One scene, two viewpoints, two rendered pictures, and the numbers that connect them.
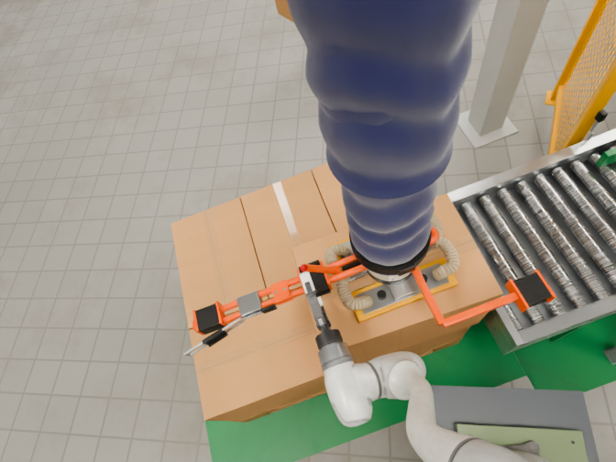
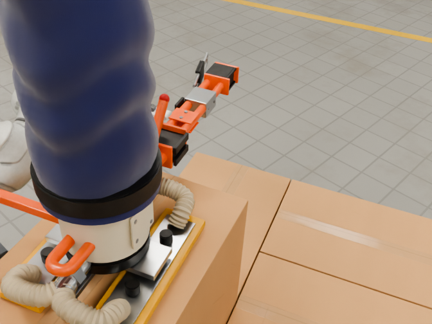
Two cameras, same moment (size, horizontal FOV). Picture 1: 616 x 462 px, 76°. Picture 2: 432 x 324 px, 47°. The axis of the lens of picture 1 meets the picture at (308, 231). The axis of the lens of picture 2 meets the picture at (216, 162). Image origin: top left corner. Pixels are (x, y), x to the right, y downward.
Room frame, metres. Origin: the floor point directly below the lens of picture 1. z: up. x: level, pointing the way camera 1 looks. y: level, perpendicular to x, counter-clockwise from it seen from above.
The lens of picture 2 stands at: (0.84, -0.79, 1.76)
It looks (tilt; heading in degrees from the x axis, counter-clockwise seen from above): 38 degrees down; 107
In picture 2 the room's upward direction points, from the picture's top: 3 degrees clockwise
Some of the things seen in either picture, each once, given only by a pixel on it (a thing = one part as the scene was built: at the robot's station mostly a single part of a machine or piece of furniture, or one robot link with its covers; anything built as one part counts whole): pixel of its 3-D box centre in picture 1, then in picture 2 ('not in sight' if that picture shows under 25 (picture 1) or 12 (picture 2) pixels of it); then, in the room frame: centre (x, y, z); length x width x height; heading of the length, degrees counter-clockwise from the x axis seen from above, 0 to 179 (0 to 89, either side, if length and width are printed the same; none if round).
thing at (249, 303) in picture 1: (250, 304); (200, 101); (0.46, 0.26, 1.07); 0.07 x 0.07 x 0.04; 87
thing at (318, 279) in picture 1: (314, 280); (163, 144); (0.45, 0.04, 1.08); 0.10 x 0.08 x 0.06; 177
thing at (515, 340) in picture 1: (471, 265); not in sight; (0.42, -0.57, 0.58); 0.70 x 0.03 x 0.06; 177
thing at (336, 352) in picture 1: (334, 356); not in sight; (0.22, 0.07, 1.08); 0.09 x 0.06 x 0.09; 87
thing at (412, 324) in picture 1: (389, 287); (117, 313); (0.43, -0.20, 0.74); 0.60 x 0.40 x 0.40; 85
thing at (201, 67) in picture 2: (231, 330); (192, 82); (0.41, 0.34, 1.08); 0.31 x 0.03 x 0.05; 100
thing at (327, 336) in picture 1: (325, 331); not in sight; (0.29, 0.07, 1.08); 0.09 x 0.07 x 0.08; 177
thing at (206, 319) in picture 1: (210, 318); (221, 78); (0.47, 0.39, 1.08); 0.08 x 0.07 x 0.05; 87
